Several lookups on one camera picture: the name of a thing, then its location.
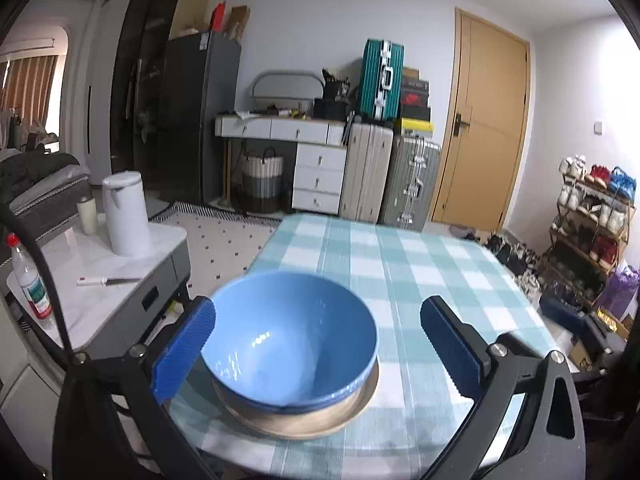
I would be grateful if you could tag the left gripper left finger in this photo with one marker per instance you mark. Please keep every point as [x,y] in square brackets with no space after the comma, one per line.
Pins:
[112,422]

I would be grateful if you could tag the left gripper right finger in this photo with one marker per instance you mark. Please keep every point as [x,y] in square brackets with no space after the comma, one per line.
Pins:
[547,440]

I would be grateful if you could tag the cream plate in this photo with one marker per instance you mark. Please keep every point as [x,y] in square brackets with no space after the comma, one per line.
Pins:
[312,425]

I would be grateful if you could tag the dark blue bowl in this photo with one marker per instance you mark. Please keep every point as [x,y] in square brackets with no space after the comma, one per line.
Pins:
[290,408]

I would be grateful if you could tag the small kitchen knife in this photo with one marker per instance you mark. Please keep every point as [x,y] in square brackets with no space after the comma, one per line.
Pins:
[105,281]

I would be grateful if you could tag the grey side cabinet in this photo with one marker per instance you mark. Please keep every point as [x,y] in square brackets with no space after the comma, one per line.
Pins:
[105,321]

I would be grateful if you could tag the red cap plastic bottle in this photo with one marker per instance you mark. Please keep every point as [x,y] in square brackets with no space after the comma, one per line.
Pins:
[29,279]

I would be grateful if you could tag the purple shopping bag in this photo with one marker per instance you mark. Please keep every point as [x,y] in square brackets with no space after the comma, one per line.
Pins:
[619,291]

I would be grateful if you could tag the wooden shoe rack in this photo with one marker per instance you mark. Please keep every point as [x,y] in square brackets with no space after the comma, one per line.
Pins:
[591,229]

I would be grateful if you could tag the cream cup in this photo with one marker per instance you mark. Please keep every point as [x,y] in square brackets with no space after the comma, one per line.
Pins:
[88,215]

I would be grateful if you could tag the white electric kettle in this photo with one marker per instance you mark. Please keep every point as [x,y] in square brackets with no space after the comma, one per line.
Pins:
[125,213]

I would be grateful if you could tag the silver aluminium suitcase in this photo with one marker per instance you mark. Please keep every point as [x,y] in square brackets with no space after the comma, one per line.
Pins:
[410,183]

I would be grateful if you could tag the woven laundry basket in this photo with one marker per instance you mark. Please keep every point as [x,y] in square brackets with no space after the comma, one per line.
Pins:
[261,177]

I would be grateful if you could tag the wooden door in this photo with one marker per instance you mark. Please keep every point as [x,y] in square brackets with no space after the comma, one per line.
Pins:
[486,125]

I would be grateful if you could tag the beige suitcase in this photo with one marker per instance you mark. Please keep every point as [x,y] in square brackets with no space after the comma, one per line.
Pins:
[368,157]

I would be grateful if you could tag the stack of shoe boxes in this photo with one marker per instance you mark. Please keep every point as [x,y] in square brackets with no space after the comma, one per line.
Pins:
[414,116]

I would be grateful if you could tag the white drawer desk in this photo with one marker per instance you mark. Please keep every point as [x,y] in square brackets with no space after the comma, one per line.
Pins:
[320,154]

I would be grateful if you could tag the brown curtains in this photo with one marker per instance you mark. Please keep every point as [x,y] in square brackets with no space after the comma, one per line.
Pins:
[26,90]

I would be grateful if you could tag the black refrigerator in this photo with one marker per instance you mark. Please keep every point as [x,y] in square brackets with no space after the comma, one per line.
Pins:
[199,83]

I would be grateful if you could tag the teal suitcase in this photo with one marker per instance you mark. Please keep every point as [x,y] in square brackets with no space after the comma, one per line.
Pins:
[380,80]

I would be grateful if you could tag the black gift bag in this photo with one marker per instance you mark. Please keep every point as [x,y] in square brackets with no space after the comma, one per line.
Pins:
[333,104]

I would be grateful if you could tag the oval desk mirror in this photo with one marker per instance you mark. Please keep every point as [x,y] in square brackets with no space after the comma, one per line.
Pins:
[286,89]

